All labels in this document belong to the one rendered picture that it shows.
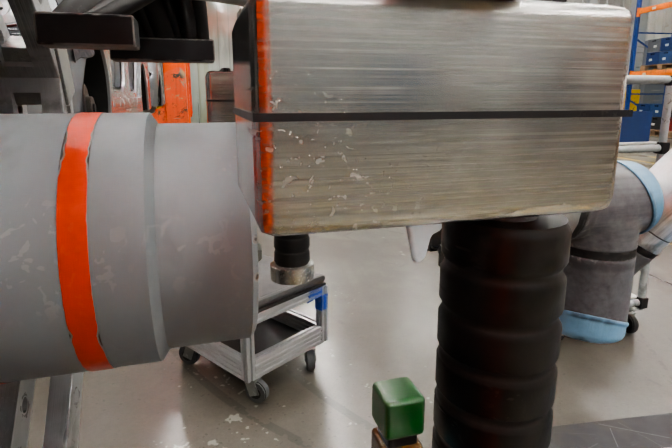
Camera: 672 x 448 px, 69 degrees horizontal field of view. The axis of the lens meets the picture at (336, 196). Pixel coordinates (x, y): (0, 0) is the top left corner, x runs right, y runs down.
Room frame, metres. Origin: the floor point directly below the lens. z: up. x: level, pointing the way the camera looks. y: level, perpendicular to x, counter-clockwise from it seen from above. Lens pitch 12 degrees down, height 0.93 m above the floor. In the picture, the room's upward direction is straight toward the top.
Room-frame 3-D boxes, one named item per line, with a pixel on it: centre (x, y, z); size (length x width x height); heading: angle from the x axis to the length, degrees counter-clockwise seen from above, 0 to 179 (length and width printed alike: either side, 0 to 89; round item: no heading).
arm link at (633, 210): (0.57, -0.31, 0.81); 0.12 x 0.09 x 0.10; 106
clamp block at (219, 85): (0.46, 0.07, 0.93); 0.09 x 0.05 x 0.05; 106
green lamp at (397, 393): (0.41, -0.06, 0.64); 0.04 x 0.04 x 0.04; 16
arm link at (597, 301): (0.58, -0.32, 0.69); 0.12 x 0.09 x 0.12; 148
